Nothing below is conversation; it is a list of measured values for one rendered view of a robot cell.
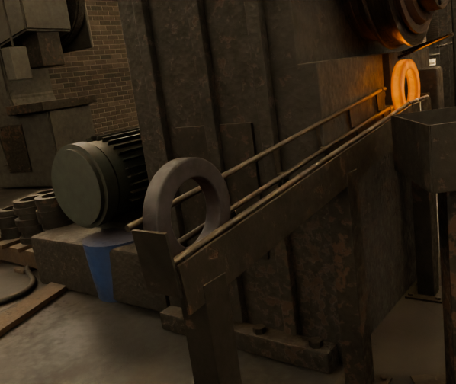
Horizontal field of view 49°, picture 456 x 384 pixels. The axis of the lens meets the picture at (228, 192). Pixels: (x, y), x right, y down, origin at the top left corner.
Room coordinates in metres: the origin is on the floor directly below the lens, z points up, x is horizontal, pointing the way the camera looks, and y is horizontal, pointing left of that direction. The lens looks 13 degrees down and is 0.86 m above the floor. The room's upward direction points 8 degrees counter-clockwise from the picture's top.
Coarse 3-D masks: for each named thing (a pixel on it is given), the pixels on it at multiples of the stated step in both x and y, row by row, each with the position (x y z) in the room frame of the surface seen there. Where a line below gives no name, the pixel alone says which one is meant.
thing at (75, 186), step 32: (64, 160) 2.19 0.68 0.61; (96, 160) 2.09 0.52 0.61; (128, 160) 2.21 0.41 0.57; (64, 192) 2.22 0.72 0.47; (96, 192) 2.08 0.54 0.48; (128, 192) 2.17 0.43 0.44; (96, 224) 2.14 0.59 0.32; (64, 256) 2.21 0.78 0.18; (128, 256) 1.93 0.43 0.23; (128, 288) 1.95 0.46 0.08
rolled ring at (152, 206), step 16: (176, 160) 0.80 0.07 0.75; (192, 160) 0.81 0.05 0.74; (160, 176) 0.77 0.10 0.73; (176, 176) 0.77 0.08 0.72; (192, 176) 0.80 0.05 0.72; (208, 176) 0.83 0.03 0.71; (160, 192) 0.75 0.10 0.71; (208, 192) 0.86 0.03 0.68; (224, 192) 0.86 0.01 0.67; (144, 208) 0.75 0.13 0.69; (160, 208) 0.74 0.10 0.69; (208, 208) 0.86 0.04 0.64; (224, 208) 0.86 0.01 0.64; (144, 224) 0.75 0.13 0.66; (160, 224) 0.74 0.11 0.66; (208, 224) 0.85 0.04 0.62; (176, 240) 0.76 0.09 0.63
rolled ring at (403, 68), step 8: (400, 64) 1.62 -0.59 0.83; (408, 64) 1.63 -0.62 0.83; (400, 72) 1.59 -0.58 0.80; (408, 72) 1.68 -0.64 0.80; (416, 72) 1.69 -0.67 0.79; (392, 80) 1.60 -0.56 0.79; (400, 80) 1.58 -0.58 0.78; (408, 80) 1.70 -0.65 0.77; (416, 80) 1.69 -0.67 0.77; (392, 88) 1.59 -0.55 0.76; (400, 88) 1.58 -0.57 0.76; (408, 88) 1.71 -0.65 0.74; (416, 88) 1.69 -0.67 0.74; (392, 96) 1.59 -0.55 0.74; (400, 96) 1.58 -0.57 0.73; (408, 96) 1.70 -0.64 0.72; (416, 96) 1.68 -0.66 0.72; (400, 104) 1.59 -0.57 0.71
